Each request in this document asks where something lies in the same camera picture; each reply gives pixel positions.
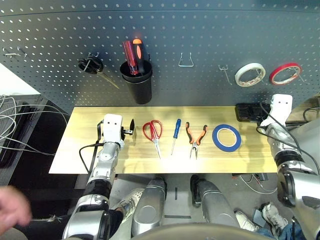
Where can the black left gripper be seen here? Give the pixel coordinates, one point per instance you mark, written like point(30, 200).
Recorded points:
point(123, 133)

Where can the orange black pliers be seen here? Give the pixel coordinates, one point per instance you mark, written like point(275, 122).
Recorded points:
point(194, 144)

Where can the blue tape roll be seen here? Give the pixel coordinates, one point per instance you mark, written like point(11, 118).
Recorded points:
point(221, 148)

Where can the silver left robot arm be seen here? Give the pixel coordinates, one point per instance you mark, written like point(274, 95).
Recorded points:
point(105, 160)

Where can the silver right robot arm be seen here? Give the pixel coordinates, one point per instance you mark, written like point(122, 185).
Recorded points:
point(282, 145)

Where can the dark grey metal pegboard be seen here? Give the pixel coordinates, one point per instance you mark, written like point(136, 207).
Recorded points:
point(200, 30)

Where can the bystander bare hand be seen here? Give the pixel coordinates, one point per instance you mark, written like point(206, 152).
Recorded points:
point(12, 207)

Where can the black cup holder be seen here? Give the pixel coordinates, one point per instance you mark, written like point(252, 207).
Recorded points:
point(140, 92)

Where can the white mesh sneaker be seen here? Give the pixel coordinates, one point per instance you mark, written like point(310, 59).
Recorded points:
point(130, 202)

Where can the silver left robot leg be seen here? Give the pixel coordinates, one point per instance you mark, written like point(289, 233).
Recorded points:
point(148, 207)

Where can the silver robot leg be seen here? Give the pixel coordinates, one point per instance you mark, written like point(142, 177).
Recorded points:
point(215, 205)
point(148, 207)

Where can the double metal peg hook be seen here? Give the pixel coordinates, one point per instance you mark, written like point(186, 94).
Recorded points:
point(93, 55)

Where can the silver right robot leg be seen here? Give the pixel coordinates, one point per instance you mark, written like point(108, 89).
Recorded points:
point(215, 205)

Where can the black tool case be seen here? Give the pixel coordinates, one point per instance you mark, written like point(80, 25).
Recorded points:
point(250, 112)

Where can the black equipment rack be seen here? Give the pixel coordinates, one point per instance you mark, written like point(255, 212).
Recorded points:
point(15, 162)

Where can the white tape roll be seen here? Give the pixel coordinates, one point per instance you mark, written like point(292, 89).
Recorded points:
point(243, 68)

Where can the grey robot torso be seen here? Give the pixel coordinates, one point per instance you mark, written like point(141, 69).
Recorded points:
point(200, 233)

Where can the plain white sneaker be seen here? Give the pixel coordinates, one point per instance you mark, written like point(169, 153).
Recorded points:
point(246, 221)

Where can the red tape roll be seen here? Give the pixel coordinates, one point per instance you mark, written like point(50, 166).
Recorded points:
point(282, 67)

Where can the white laced sneaker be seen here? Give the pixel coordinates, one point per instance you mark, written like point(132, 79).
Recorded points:
point(273, 217)

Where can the large grey machine housing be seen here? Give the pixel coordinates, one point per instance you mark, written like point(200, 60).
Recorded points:
point(307, 135)

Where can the blue jeans leg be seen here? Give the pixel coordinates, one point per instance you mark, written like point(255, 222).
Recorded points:
point(287, 232)

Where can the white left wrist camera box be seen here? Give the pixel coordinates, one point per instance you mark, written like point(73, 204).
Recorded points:
point(112, 127)

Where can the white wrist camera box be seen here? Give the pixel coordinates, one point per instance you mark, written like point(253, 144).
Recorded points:
point(112, 127)
point(282, 107)

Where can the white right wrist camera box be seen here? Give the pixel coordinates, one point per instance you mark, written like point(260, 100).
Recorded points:
point(282, 107)

